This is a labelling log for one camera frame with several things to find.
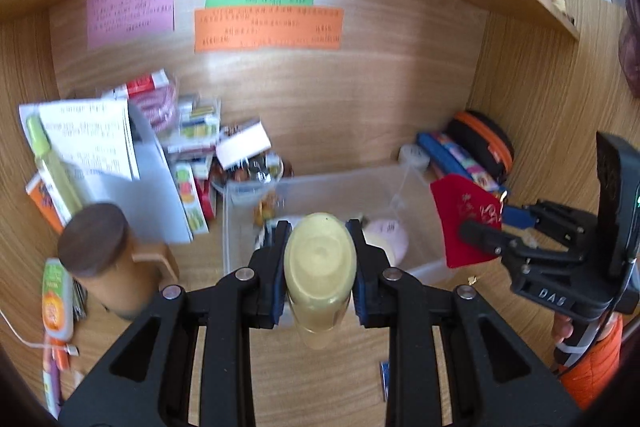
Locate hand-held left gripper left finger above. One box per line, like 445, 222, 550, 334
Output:
59, 220, 293, 427

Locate orange purple pen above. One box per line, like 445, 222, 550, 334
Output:
42, 342, 72, 415

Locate red cloth pouch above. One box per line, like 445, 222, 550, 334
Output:
430, 174, 504, 269

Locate person's right hand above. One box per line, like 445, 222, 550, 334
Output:
551, 313, 574, 344

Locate white card box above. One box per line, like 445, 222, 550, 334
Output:
216, 122, 271, 168

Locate person's right forearm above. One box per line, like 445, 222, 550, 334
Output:
559, 314, 625, 410

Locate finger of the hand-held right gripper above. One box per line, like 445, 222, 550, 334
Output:
501, 202, 562, 234
459, 219, 532, 259

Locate black orange zip case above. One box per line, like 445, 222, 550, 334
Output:
445, 110, 515, 185

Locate blue patterned pencil case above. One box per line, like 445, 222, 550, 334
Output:
417, 132, 501, 194

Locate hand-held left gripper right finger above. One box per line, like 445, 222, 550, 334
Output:
346, 218, 582, 427

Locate metal nail clipper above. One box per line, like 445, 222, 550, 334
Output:
74, 282, 89, 322

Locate pink sticky note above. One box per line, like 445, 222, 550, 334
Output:
86, 0, 176, 50

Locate fruit print carton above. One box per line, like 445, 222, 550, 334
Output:
172, 162, 209, 235

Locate white ceramic bowl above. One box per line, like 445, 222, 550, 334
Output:
210, 157, 284, 208

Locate clear plastic storage box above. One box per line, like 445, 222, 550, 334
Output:
222, 164, 456, 323

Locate glass beads group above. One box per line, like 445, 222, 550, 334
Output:
215, 156, 282, 185

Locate orange sticky note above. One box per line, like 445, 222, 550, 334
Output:
194, 7, 345, 54

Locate wooden desktop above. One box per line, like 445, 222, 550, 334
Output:
10, 164, 566, 427

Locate white charging cable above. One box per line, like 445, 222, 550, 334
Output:
0, 307, 80, 356

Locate white tube orange green label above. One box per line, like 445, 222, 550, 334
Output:
42, 259, 76, 340

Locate orange carton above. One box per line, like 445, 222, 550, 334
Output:
26, 174, 66, 234

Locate stack of small packets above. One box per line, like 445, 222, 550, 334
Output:
169, 96, 222, 154

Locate cream yellow bottle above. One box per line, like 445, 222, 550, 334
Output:
283, 212, 357, 350

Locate brown ceramic mug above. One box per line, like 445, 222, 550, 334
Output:
65, 239, 179, 322

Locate pink macaron-shaped case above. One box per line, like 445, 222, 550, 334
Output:
362, 219, 411, 267

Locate red white striped packet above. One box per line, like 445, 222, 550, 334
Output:
134, 87, 179, 128

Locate printed paper sheets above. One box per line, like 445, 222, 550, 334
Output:
39, 99, 142, 181

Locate white paper folder stack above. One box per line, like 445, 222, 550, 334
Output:
20, 99, 194, 244

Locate dark wooden mug lid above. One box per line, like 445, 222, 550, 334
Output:
57, 203, 129, 279

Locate white tape roll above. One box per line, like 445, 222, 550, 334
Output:
400, 144, 431, 170

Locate red white carton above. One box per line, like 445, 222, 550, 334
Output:
102, 69, 171, 102

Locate light green spray bottle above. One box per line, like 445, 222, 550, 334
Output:
26, 114, 83, 218

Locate red small carton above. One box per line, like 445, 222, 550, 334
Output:
195, 177, 219, 220

